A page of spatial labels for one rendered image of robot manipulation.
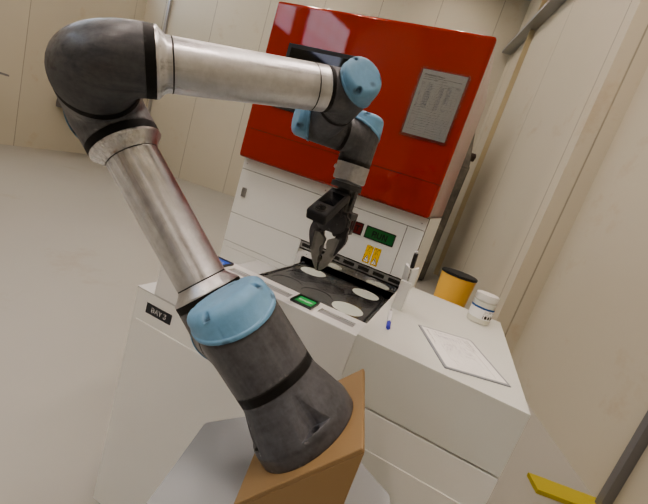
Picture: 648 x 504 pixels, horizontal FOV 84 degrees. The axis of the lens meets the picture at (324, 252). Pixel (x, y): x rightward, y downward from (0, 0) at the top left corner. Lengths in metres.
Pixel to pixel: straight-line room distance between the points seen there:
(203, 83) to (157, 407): 0.88
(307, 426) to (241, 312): 0.17
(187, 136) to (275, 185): 8.33
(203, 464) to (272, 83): 0.57
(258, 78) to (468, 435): 0.74
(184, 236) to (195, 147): 9.10
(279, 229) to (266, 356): 1.10
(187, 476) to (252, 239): 1.14
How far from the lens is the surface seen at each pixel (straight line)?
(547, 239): 3.79
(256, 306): 0.47
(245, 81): 0.60
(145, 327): 1.12
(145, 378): 1.18
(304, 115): 0.75
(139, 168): 0.64
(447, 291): 4.34
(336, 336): 0.81
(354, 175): 0.80
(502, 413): 0.81
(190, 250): 0.61
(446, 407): 0.81
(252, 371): 0.48
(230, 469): 0.63
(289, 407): 0.49
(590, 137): 3.89
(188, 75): 0.59
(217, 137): 9.48
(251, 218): 1.60
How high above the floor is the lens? 1.27
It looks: 12 degrees down
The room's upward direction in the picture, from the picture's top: 18 degrees clockwise
